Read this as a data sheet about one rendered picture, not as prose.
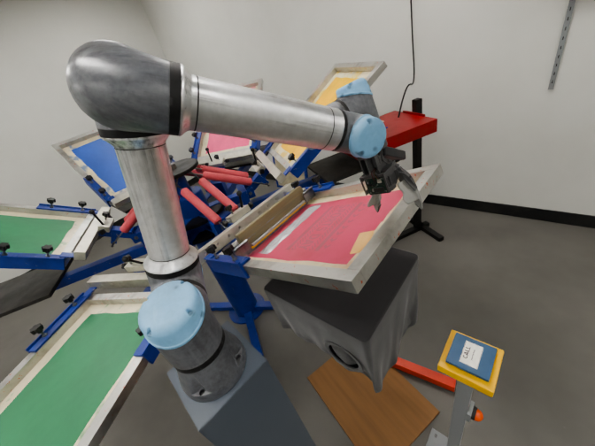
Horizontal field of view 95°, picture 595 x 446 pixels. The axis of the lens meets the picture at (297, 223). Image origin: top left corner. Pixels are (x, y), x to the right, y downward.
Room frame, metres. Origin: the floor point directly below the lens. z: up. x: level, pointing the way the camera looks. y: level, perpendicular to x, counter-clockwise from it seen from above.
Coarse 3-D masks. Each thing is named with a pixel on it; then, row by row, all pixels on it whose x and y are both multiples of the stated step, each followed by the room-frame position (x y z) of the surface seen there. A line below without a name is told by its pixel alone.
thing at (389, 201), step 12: (396, 192) 0.81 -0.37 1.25; (312, 204) 1.13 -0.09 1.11; (324, 204) 1.05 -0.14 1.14; (336, 204) 0.97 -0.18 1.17; (384, 204) 0.76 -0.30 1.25; (396, 204) 0.72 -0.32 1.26; (312, 216) 0.98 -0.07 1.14; (360, 216) 0.76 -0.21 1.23; (372, 216) 0.72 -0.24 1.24; (384, 216) 0.68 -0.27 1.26
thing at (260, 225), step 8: (296, 192) 1.14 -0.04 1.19; (280, 200) 1.10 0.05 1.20; (288, 200) 1.10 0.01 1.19; (296, 200) 1.12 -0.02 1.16; (272, 208) 1.04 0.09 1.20; (280, 208) 1.06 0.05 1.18; (288, 208) 1.08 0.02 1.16; (264, 216) 1.01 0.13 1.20; (272, 216) 1.02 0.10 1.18; (280, 216) 1.04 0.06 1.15; (256, 224) 0.97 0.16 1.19; (264, 224) 0.99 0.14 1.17; (272, 224) 1.00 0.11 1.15; (240, 232) 0.93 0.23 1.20; (248, 232) 0.94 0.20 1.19; (256, 232) 0.95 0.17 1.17; (264, 232) 0.97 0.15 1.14; (240, 240) 0.90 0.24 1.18; (248, 240) 0.92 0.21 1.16
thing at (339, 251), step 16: (352, 224) 0.73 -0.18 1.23; (368, 224) 0.68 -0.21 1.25; (272, 240) 0.94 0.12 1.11; (288, 240) 0.86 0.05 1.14; (336, 240) 0.68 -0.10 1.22; (352, 240) 0.63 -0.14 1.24; (256, 256) 0.86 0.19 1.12; (272, 256) 0.79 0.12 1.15; (288, 256) 0.73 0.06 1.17; (304, 256) 0.68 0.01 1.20; (320, 256) 0.63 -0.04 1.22; (336, 256) 0.59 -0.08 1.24; (352, 256) 0.55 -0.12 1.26
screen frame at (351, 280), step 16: (416, 176) 0.82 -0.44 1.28; (432, 176) 0.74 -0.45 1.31; (320, 192) 1.16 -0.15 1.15; (336, 192) 1.08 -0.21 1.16; (352, 192) 1.02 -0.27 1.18; (400, 208) 0.62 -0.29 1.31; (416, 208) 0.63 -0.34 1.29; (384, 224) 0.58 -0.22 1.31; (400, 224) 0.57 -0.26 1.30; (384, 240) 0.51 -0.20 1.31; (368, 256) 0.47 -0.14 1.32; (384, 256) 0.49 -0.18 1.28; (256, 272) 0.70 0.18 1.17; (272, 272) 0.63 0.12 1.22; (288, 272) 0.57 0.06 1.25; (304, 272) 0.53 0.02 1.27; (320, 272) 0.50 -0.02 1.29; (336, 272) 0.47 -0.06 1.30; (352, 272) 0.44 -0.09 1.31; (368, 272) 0.44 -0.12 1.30; (336, 288) 0.44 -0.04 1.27; (352, 288) 0.41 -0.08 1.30
